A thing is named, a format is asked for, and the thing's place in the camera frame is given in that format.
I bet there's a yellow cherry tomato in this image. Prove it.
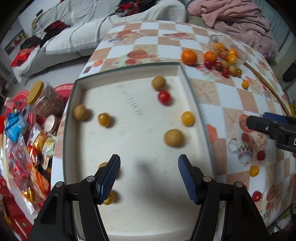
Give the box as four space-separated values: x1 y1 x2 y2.
181 111 195 126

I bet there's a tan longan fruit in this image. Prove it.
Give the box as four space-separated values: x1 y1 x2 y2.
164 128 185 147

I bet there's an amber cherry tomato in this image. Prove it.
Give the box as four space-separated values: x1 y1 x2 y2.
98 113 111 127

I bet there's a red cherry tomato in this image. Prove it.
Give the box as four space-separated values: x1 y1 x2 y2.
158 90 171 105

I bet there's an olive longan fruit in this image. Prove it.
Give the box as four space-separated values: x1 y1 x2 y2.
152 76 166 91

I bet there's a brown longan fruit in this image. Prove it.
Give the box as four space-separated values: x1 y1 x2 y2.
74 104 89 121

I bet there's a checkered tablecloth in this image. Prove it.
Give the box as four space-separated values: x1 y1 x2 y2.
51 20 293 229

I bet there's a clear glass fruit bowl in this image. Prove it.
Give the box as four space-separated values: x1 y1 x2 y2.
209 35 247 67

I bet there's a white-lid small jar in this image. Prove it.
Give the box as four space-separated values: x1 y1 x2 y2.
44 114 58 134

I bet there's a blue snack packet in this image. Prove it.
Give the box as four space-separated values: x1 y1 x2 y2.
4 113 28 143

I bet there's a pink blanket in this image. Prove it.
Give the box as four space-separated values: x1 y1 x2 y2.
187 1 278 59

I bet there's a large orange mandarin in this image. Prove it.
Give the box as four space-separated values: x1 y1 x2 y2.
181 49 197 65

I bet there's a yellow-lid plastic jar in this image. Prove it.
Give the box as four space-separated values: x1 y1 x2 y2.
27 80 65 118

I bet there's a white shallow tray box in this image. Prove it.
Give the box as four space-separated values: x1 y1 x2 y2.
63 63 213 240

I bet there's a dark clothes pile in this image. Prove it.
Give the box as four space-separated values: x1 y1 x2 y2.
115 0 157 16

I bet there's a white covered sofa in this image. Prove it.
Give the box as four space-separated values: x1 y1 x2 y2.
13 1 187 83

